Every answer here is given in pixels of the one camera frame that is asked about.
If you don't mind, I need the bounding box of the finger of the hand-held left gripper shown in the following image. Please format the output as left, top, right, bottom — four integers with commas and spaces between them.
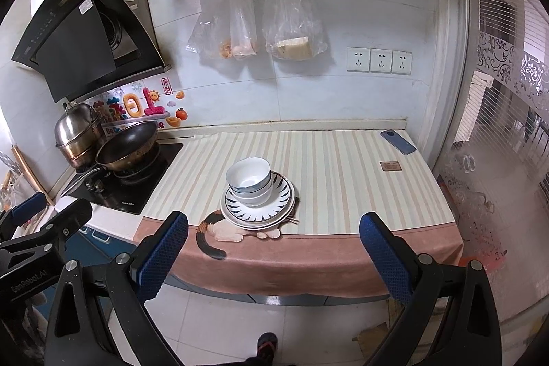
0, 199, 93, 257
0, 191, 49, 227

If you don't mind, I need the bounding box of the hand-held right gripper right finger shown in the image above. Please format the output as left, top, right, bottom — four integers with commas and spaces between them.
359, 212, 502, 366

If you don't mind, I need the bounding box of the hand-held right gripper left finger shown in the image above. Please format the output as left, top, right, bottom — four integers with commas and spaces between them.
43, 211, 189, 366

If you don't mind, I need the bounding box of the white bowl with blue band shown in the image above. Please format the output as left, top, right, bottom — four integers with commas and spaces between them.
231, 177, 273, 207
226, 158, 272, 195

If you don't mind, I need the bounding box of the blue striped white plate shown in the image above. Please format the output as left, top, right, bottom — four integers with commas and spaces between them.
220, 172, 296, 223

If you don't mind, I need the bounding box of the wooden board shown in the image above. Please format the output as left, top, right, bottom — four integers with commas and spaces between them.
11, 145, 55, 206

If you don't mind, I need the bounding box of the black cooktop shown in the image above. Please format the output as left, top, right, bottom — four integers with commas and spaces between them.
62, 141, 184, 216

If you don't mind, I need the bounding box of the brown cardboard piece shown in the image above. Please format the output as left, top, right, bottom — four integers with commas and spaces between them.
352, 299, 412, 356

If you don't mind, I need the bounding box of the striped printed cloth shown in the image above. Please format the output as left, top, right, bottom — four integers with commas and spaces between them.
133, 126, 466, 300

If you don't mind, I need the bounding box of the stainless steel steamer pot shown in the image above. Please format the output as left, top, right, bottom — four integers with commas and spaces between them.
54, 102, 108, 170

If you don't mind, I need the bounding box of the dark frying pan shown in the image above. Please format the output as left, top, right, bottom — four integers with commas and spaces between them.
62, 121, 159, 195

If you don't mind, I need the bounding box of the blue smartphone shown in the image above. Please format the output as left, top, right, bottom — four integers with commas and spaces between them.
380, 129, 418, 156

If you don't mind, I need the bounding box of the blue slipper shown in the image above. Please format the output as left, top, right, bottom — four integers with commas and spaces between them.
256, 332, 279, 359

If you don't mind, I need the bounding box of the patterned glass sliding door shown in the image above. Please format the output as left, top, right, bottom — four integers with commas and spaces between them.
429, 0, 549, 307

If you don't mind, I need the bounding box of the black range hood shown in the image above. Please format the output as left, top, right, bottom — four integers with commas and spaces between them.
11, 0, 171, 103

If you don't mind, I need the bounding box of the clear plastic bag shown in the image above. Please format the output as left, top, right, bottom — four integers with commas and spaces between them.
262, 0, 330, 61
229, 0, 260, 60
186, 0, 234, 60

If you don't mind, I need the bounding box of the colourful wall sticker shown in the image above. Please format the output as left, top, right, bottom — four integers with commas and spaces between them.
90, 78, 188, 132

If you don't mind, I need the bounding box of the white wall socket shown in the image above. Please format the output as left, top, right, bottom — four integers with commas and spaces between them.
370, 48, 392, 74
391, 50, 412, 75
347, 46, 371, 73

